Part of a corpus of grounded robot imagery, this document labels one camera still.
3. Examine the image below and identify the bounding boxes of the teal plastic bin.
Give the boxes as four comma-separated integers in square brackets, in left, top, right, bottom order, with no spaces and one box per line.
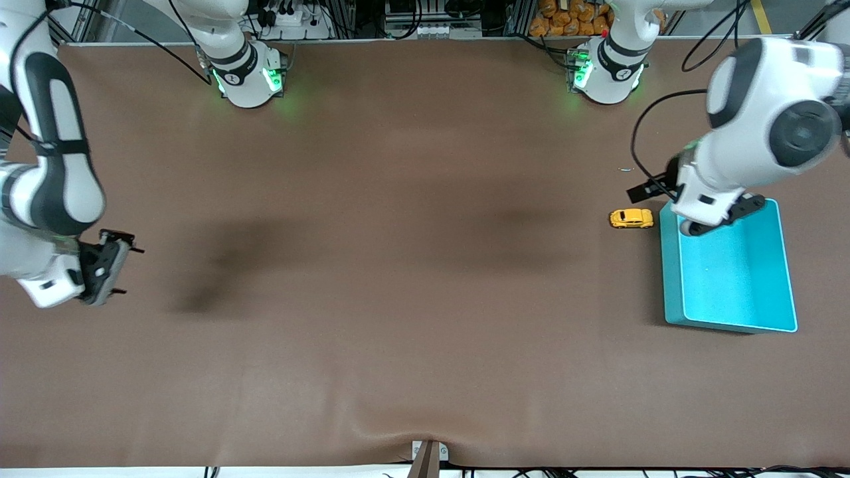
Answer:
[659,198,798,333]

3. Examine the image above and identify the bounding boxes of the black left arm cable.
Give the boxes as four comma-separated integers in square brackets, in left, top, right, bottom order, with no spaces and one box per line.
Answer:
[630,0,764,200]

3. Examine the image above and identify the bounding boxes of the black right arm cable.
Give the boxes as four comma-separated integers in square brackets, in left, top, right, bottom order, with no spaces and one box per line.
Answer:
[63,0,214,86]

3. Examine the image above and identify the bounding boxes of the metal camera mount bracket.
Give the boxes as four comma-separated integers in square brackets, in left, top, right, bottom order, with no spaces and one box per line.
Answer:
[410,439,449,478]

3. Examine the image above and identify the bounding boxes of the yellow beetle toy car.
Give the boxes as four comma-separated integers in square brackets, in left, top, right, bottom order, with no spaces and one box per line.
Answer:
[609,208,655,230]

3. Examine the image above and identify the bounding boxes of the orange snack bags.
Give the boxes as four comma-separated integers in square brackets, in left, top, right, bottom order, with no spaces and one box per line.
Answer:
[529,0,615,37]

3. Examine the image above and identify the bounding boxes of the brown table mat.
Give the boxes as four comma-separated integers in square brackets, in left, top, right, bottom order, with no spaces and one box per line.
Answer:
[0,37,850,469]

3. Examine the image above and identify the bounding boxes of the white power strip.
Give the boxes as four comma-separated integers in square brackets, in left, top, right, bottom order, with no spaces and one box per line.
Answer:
[256,5,333,40]

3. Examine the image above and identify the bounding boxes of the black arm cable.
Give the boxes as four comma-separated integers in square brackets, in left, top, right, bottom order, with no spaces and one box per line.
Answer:
[63,0,214,86]
[630,0,764,200]

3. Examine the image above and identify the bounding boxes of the aluminium frame profile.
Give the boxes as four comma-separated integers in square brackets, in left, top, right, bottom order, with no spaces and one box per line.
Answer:
[46,0,94,46]

